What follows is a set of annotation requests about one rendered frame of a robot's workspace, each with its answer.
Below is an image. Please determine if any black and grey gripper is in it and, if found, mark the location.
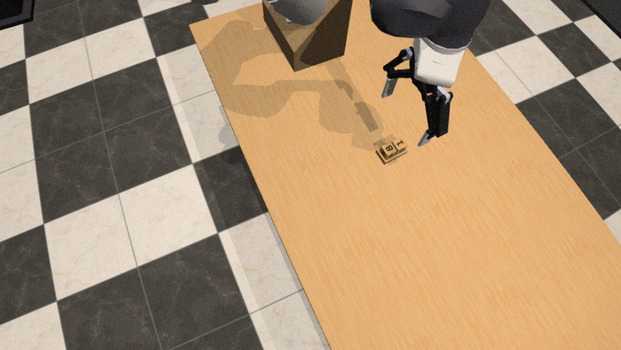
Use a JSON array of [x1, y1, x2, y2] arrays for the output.
[[381, 47, 453, 147]]

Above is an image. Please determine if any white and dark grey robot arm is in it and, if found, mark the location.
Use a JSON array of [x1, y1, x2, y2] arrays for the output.
[[266, 0, 491, 88]]

